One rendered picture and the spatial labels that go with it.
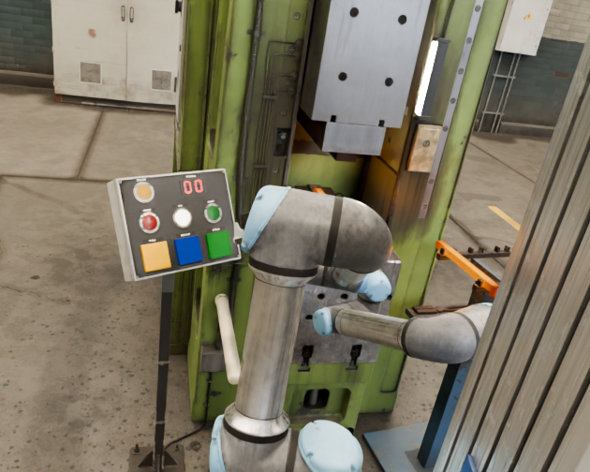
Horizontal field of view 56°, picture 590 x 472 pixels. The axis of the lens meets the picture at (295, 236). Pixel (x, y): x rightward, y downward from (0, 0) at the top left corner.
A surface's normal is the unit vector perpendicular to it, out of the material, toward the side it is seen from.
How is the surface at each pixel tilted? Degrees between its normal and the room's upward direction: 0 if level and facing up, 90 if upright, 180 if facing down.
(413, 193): 90
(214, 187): 60
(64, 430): 0
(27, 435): 0
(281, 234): 78
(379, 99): 90
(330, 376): 90
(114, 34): 90
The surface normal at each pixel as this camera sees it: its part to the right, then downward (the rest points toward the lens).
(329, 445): 0.27, -0.86
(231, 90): 0.21, 0.45
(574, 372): -0.99, -0.15
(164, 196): 0.59, -0.08
